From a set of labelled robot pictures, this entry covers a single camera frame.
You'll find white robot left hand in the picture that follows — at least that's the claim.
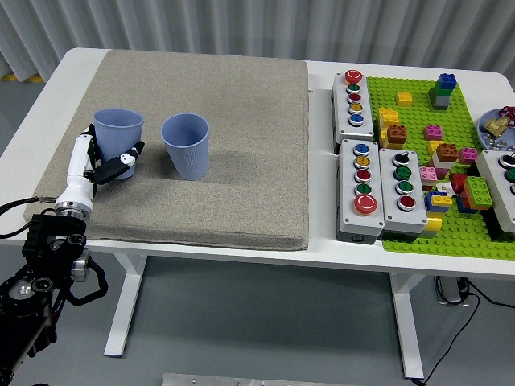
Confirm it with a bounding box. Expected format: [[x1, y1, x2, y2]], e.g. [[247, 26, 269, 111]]
[[56, 123, 146, 209]]

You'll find blue ribbed plastic cup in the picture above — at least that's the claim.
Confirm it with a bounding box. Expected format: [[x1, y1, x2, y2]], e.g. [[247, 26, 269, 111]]
[[93, 107, 146, 180], [160, 113, 211, 182]]

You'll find yellow black floor tape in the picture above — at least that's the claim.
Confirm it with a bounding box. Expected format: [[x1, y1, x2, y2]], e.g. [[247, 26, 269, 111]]
[[0, 72, 47, 84]]

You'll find white table leg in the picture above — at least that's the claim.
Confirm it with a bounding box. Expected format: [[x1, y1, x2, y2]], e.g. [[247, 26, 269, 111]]
[[103, 253, 148, 358], [389, 273, 426, 380]]

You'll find grey-brown fabric mat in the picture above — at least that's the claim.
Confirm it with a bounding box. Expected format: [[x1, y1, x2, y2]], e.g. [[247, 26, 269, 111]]
[[24, 49, 311, 251]]

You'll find white pleated curtain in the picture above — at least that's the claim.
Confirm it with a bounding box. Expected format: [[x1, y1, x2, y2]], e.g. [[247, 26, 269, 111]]
[[0, 0, 515, 81]]

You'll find grey five-button control box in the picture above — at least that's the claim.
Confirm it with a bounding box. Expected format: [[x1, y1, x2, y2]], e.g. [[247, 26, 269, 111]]
[[330, 70, 376, 155], [336, 138, 385, 244]]

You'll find yellow toy brick stack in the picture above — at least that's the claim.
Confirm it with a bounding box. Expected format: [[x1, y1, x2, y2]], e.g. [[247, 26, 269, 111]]
[[377, 107, 401, 150]]

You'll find brown toy brick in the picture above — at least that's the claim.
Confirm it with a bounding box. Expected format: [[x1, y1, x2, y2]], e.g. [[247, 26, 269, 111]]
[[386, 124, 409, 145], [436, 142, 459, 163]]

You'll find green studded baseplate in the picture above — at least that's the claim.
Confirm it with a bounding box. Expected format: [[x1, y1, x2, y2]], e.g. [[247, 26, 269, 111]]
[[365, 76, 515, 261]]

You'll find blue and yellow brick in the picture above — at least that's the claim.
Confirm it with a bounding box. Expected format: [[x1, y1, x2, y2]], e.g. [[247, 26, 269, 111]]
[[425, 191, 454, 213]]

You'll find red toy brick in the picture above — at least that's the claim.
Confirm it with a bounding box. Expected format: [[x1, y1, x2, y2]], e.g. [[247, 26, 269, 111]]
[[449, 173, 470, 195]]

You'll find blue toy brick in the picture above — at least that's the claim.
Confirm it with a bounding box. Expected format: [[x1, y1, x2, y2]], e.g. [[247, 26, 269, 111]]
[[437, 72, 458, 91]]

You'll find grey power adapter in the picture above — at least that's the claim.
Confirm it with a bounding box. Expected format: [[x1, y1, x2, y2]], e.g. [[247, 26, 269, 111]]
[[434, 276, 470, 306]]

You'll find light green toy brick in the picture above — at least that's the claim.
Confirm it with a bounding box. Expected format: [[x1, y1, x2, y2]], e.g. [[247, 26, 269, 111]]
[[463, 175, 494, 207]]

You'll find white control box black base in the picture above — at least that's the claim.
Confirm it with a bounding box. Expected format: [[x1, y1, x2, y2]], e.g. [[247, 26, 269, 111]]
[[474, 149, 515, 242]]

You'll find brass pipe fitting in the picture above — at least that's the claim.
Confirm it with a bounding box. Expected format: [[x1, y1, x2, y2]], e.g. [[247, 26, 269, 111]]
[[482, 116, 509, 136]]

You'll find blue round plate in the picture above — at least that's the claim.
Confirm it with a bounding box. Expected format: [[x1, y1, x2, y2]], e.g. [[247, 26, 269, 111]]
[[477, 109, 515, 150]]

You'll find grey selector switch control box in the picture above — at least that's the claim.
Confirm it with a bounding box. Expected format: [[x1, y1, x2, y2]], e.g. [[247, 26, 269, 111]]
[[378, 147, 429, 242]]

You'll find black floor cable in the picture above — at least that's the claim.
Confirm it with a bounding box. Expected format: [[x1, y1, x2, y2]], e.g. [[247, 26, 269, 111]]
[[418, 280, 515, 383]]

